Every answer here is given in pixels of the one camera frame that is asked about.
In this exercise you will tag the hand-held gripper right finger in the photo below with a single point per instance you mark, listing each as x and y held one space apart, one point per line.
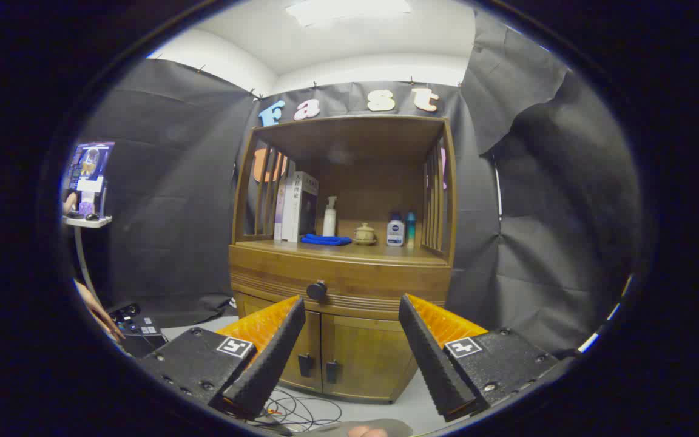
434 364

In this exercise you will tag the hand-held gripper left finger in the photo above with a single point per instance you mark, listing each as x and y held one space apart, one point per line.
276 358

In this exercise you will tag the wooden drawer with black knob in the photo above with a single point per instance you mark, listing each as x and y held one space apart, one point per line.
374 279

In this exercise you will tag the wooden cabinet door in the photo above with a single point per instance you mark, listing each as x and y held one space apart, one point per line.
313 328
361 358

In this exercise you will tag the wooden countertop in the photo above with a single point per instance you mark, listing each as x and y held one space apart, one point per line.
380 251

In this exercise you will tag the wooden cabinet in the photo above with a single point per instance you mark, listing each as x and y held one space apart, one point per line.
355 145

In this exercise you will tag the blue cloth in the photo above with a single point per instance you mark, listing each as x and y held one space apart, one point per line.
325 240

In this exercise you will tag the white lotion bottle blue cap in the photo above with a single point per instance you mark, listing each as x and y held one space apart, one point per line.
395 233

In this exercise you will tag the black control box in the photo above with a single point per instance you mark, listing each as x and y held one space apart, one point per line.
140 340

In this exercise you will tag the teal bottle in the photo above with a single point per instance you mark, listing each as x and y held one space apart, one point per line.
411 227

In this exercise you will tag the white pump bottle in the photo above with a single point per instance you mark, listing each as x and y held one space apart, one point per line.
329 221

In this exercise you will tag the beige lidded teacup with saucer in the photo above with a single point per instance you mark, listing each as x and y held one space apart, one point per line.
364 233

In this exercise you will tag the thin white purple book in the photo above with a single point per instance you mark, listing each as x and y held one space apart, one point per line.
279 209

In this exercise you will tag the thick white book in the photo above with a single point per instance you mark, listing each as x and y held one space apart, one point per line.
295 206

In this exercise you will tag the white stand with tray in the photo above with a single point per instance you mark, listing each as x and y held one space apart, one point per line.
85 222

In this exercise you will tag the display screen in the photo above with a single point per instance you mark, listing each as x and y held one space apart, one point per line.
90 164

